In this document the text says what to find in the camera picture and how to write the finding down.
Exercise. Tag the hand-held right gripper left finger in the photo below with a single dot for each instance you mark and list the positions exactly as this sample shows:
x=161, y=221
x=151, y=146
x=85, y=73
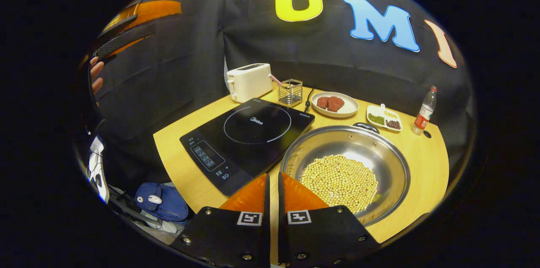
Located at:
x=223, y=234

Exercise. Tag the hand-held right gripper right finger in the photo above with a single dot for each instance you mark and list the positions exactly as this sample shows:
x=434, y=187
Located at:
x=325, y=234

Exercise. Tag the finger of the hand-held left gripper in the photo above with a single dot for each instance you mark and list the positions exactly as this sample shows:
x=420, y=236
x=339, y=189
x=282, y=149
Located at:
x=156, y=8
x=126, y=38

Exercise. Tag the pile of yellow soybeans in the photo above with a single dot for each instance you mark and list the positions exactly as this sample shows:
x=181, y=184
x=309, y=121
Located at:
x=339, y=181

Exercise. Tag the stainless steel pot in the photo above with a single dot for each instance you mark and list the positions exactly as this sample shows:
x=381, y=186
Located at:
x=358, y=145

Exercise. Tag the black induction cooktop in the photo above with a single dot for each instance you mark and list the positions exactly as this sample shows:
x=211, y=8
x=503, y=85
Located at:
x=253, y=133

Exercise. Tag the black backdrop cloth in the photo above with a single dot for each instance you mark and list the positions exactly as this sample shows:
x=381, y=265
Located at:
x=190, y=48

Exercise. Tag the blue bag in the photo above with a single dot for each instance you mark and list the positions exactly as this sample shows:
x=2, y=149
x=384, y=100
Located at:
x=168, y=207

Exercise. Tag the white toaster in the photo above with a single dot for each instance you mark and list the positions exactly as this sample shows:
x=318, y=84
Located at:
x=249, y=82

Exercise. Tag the green mung beans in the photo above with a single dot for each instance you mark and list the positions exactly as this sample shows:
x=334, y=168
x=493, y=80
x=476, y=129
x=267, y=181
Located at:
x=376, y=119

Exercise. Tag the white round plate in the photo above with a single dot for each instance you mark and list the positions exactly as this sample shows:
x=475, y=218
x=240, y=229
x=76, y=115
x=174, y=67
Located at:
x=350, y=109

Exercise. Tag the dark red beans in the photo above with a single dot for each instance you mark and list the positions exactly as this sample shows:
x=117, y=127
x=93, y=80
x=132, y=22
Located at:
x=393, y=124

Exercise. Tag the red meat slices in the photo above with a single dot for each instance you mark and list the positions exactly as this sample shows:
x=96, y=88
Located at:
x=331, y=103

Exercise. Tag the white divided dish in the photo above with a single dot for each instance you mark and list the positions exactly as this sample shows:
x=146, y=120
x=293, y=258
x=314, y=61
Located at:
x=379, y=111

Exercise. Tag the small yellow beans portion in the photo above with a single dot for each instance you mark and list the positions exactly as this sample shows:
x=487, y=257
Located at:
x=391, y=113

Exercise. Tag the pink striped straw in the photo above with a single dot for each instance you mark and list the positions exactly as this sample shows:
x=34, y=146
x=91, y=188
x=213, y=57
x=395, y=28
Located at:
x=275, y=79

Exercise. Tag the plastic bottle with red label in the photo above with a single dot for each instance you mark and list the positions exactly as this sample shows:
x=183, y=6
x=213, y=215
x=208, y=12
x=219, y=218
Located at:
x=423, y=118

